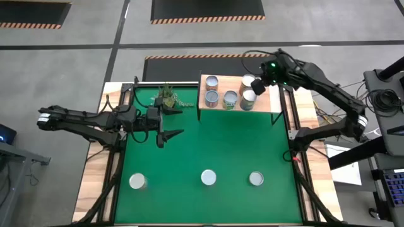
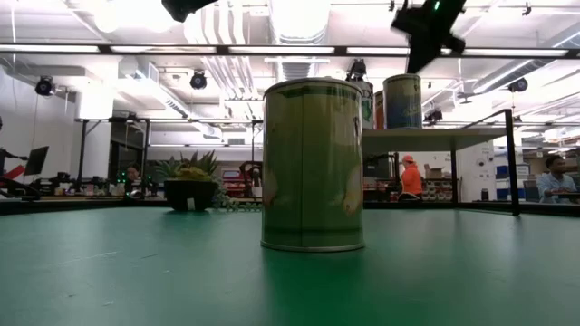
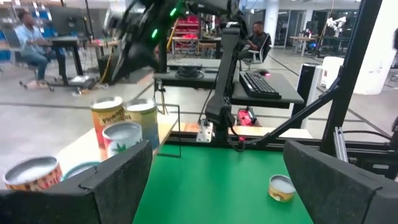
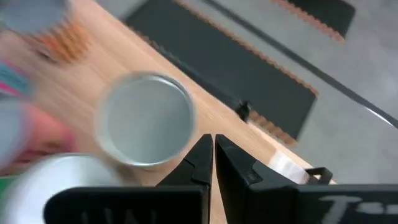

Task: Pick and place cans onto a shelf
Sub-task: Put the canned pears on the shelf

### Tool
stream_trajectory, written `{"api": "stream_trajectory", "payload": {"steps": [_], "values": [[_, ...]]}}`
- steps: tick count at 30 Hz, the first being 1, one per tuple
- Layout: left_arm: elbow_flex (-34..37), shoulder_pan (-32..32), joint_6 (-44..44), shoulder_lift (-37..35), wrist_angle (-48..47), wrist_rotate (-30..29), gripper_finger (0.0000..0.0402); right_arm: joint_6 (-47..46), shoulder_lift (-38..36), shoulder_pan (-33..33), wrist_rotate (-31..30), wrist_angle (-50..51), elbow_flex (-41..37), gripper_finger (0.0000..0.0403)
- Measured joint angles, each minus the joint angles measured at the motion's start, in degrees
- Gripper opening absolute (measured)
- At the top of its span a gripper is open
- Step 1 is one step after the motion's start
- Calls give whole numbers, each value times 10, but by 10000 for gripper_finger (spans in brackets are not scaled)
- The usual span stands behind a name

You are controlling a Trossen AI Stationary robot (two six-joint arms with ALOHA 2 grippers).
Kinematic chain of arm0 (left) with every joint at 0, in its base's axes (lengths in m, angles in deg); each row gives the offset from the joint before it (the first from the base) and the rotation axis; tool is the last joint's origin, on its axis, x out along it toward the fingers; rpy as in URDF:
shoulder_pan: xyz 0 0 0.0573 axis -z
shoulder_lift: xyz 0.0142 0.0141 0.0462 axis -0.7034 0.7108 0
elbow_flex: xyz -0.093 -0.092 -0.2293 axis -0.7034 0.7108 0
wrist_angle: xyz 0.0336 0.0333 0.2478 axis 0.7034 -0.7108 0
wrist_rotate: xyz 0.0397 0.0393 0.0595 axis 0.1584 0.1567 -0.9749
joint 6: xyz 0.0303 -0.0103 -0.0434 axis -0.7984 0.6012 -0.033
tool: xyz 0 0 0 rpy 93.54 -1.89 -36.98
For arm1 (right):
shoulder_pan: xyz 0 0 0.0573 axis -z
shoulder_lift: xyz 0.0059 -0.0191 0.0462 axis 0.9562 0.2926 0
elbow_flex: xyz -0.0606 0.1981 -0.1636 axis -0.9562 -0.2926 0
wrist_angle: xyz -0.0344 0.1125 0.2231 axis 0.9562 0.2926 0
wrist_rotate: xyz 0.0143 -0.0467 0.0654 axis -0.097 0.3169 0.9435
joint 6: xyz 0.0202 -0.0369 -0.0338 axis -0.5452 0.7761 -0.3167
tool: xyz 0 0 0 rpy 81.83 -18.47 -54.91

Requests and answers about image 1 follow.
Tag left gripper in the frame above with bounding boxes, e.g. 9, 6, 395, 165
138, 96, 185, 149

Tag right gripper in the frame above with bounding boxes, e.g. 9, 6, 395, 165
251, 52, 287, 96

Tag orange label tin can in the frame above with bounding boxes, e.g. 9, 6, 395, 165
239, 73, 257, 95

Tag blue dotted label tin can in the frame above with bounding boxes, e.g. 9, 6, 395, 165
205, 90, 220, 108

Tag mix vegetable label tin can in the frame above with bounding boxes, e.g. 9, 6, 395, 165
222, 90, 239, 111

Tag red label small tin can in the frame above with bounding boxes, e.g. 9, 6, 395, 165
205, 74, 220, 91

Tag pale green label tin can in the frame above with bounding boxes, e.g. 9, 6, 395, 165
200, 169, 218, 187

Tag silver lid tin can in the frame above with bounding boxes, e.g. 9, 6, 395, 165
128, 172, 148, 191
248, 171, 264, 187

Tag wooden shelf with black legs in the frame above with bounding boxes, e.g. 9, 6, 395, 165
196, 73, 283, 125

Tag potted succulent plant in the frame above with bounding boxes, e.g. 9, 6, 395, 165
150, 82, 195, 110

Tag black hazard striped floor mat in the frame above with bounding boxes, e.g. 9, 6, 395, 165
141, 53, 278, 83
150, 0, 266, 25
0, 0, 73, 30

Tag green table mat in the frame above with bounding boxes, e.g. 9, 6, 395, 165
114, 86, 303, 224

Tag grey equipment stand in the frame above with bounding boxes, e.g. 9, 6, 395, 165
362, 55, 404, 158

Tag white paper sheet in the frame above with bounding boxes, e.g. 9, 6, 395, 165
324, 146, 362, 186

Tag grey desk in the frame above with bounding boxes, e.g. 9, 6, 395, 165
0, 141, 51, 227

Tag dark monitor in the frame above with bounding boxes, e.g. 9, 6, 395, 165
0, 124, 17, 145

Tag blue lit keyboard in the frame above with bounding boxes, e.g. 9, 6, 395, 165
380, 168, 404, 207

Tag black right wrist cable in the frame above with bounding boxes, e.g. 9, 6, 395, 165
241, 49, 278, 76

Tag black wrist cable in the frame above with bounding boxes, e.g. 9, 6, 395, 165
241, 49, 278, 76
129, 125, 150, 144

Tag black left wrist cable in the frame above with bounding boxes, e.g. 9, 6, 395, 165
129, 125, 150, 144

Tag black aluminium table frame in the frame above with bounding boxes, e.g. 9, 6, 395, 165
74, 75, 343, 227

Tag coiled black cable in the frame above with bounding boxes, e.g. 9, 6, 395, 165
367, 88, 403, 114

